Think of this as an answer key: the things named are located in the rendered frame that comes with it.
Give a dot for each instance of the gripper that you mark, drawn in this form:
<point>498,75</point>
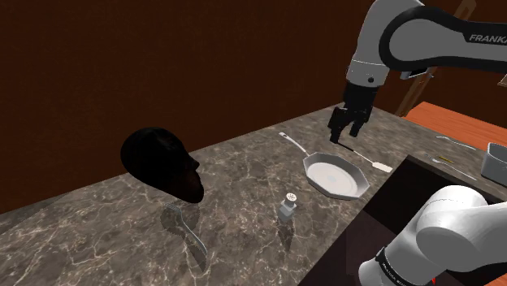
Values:
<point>359,99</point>

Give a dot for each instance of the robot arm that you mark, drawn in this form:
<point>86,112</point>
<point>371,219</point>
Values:
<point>427,43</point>

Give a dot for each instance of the silver frying pan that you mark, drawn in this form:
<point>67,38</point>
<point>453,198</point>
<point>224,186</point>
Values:
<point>334,176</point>

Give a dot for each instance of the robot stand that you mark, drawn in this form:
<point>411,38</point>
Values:
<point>396,198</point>

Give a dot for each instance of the grey salt shaker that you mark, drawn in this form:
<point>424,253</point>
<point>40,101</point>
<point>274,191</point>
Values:
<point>287,209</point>

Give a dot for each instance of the yellow pen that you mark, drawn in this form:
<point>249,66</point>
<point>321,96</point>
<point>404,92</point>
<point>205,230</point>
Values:
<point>446,159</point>

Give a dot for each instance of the orange wooden table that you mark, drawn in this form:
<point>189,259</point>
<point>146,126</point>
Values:
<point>455,120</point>

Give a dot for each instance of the silver spoon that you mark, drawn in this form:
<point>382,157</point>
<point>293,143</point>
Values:
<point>455,142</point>

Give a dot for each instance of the slim silver fork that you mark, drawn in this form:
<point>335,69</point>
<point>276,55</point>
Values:
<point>451,166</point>

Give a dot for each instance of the grey rectangular container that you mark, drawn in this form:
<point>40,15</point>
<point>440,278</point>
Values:
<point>495,162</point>

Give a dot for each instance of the black head figure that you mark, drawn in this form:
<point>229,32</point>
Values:
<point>158,162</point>

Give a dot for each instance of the brown wooden frame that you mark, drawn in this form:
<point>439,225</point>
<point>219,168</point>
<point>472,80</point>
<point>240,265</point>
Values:
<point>412,95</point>

